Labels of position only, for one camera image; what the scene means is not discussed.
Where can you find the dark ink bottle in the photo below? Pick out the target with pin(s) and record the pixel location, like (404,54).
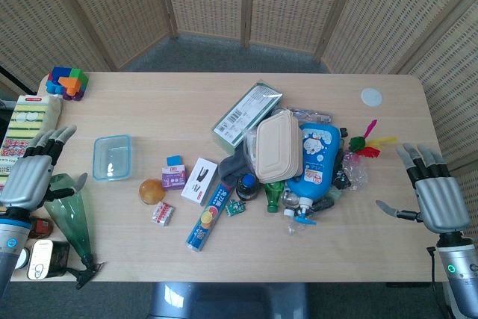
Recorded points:
(246,188)

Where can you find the orange translucent ball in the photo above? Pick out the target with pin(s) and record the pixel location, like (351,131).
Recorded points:
(151,192)

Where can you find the white round disc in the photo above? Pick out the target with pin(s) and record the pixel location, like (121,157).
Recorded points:
(372,97)

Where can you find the beige lunch box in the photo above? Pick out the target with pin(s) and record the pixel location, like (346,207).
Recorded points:
(278,147)

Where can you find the blue detergent bottle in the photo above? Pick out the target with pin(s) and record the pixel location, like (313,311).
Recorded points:
(317,162)

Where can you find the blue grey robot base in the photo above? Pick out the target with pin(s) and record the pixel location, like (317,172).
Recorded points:
(228,302)

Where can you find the grey cloth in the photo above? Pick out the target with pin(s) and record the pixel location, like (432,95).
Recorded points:
(229,169)

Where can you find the small green white packet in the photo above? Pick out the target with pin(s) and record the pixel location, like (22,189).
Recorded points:
(235,208)

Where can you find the clear flat plastic packet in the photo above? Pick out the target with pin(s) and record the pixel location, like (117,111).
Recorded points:
(310,114)

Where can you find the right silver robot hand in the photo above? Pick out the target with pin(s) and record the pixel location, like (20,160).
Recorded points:
(442,203)

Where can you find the colourful block puzzle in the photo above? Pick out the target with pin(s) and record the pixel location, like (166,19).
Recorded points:
(67,83)

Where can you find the black clamp tool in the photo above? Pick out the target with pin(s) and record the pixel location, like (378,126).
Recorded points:
(86,272)

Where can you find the blue plastic pump piece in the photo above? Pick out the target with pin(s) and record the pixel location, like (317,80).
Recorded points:
(304,220)

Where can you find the crinkled clear plastic wrap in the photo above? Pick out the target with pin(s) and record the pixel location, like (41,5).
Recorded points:
(354,169)

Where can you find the tin can white label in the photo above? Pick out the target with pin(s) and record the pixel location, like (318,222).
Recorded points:
(39,259)

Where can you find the black crumpled item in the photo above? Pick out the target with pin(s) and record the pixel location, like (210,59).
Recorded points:
(340,175)

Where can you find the colourful feather toy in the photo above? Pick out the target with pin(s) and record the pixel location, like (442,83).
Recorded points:
(367,145)

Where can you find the brown jar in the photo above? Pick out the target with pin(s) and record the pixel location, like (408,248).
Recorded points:
(40,227)

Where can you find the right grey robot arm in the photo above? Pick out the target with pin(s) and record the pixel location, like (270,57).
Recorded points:
(459,274)

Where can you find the blue cling film box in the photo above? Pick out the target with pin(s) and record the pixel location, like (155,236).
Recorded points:
(209,218)

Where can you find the white stapler box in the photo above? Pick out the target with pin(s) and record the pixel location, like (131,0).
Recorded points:
(199,181)

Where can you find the yellow sponge multipack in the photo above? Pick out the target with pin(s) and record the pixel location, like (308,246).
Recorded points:
(28,117)

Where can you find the small green bottle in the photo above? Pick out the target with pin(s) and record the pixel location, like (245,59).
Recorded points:
(274,195)

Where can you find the green plastic bottle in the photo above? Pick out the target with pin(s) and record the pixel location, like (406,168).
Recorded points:
(71,214)

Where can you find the small blue block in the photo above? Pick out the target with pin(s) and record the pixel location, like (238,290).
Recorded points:
(174,160)

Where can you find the clear blue plastic container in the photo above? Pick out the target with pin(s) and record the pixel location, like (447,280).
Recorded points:
(112,158)

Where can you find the dark oblong object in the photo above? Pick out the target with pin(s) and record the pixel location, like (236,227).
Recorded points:
(322,204)

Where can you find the purple small box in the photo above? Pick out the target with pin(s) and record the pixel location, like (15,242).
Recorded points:
(173,179)

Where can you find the long green white box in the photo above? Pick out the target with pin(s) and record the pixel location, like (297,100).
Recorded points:
(246,113)

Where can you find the red white small packet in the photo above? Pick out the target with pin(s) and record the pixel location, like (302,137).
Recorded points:
(163,213)

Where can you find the clear plastic bag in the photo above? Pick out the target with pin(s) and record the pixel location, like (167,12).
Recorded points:
(249,145)

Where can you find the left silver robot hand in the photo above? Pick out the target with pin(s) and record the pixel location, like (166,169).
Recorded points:
(28,181)

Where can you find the small clear plastic bottle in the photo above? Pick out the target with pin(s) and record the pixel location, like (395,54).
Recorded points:
(292,199)

